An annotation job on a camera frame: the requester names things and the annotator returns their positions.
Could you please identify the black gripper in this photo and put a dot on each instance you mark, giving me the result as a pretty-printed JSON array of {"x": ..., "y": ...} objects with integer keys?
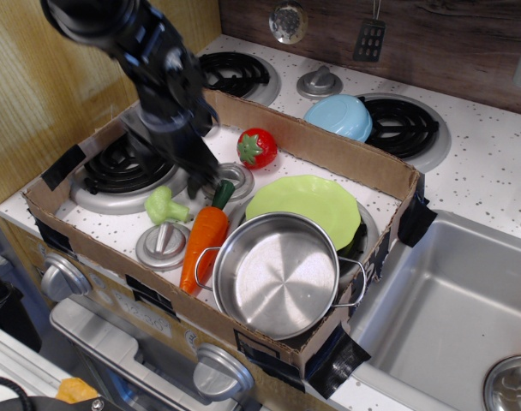
[{"x": 178, "y": 138}]

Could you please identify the green toy broccoli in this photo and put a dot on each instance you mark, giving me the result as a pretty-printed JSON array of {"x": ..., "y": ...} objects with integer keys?
[{"x": 160, "y": 207}]

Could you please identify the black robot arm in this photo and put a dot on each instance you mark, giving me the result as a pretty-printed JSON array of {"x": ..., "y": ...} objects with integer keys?
[{"x": 167, "y": 76}]

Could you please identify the stainless steel pan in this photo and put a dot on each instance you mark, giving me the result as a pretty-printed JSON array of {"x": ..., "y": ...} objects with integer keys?
[{"x": 277, "y": 274}]

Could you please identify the front left black burner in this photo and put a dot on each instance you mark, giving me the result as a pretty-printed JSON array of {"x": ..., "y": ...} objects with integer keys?
[{"x": 113, "y": 183}]

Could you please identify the black burner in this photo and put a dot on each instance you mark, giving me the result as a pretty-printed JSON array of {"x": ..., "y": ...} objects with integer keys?
[
  {"x": 241, "y": 75},
  {"x": 407, "y": 129},
  {"x": 113, "y": 183}
]

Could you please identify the silver stovetop knob middle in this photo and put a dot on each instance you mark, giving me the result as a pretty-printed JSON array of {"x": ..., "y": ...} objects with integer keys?
[{"x": 241, "y": 178}]

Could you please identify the silver stovetop knob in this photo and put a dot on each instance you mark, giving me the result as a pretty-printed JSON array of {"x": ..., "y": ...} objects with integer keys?
[
  {"x": 241, "y": 178},
  {"x": 319, "y": 84},
  {"x": 163, "y": 247}
]

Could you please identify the orange toy carrot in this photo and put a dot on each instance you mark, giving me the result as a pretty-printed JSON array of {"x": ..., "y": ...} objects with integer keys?
[{"x": 209, "y": 230}]

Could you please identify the silver stovetop knob front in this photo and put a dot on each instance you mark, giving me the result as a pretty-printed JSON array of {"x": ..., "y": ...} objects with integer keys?
[{"x": 163, "y": 247}]

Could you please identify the red toy strawberry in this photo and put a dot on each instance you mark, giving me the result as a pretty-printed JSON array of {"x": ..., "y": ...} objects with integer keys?
[{"x": 256, "y": 148}]

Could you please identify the back left black burner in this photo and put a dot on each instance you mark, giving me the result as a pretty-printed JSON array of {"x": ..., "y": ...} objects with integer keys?
[{"x": 241, "y": 75}]

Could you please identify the brown cardboard fence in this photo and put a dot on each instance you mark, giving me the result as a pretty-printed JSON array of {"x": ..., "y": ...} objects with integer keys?
[{"x": 277, "y": 367}]

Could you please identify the light green plastic plate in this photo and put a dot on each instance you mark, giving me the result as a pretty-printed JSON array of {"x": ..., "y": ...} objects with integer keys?
[{"x": 323, "y": 201}]

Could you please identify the silver oven knob left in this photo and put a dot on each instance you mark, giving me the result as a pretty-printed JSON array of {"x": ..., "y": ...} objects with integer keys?
[{"x": 62, "y": 279}]

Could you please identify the silver oven knob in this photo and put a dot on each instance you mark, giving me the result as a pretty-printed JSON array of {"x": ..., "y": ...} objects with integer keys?
[
  {"x": 62, "y": 279},
  {"x": 218, "y": 375}
]

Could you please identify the silver stovetop knob back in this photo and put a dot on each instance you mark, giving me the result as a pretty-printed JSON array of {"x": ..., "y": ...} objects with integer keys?
[{"x": 319, "y": 84}]

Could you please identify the light blue plastic bowl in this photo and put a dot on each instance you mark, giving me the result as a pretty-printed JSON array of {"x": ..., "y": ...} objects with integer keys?
[{"x": 341, "y": 114}]

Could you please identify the hanging metal strainer ladle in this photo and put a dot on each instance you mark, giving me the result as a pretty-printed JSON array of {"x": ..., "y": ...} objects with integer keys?
[{"x": 288, "y": 22}]

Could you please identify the silver oven knob right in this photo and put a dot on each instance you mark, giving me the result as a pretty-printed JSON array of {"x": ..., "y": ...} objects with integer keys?
[{"x": 218, "y": 375}]

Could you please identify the back right black burner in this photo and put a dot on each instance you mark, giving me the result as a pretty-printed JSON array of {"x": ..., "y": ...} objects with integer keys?
[{"x": 407, "y": 129}]

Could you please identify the hanging grey slotted spatula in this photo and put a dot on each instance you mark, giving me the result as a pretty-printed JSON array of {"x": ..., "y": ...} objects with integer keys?
[{"x": 371, "y": 36}]

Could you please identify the yellow object bottom left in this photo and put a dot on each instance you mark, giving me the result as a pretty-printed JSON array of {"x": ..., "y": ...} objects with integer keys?
[{"x": 74, "y": 390}]

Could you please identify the grey sink basin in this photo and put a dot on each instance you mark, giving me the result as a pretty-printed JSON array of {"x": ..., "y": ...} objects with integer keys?
[{"x": 445, "y": 311}]

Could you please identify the silver oven door handle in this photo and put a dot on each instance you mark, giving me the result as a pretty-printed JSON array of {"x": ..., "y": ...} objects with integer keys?
[{"x": 116, "y": 359}]

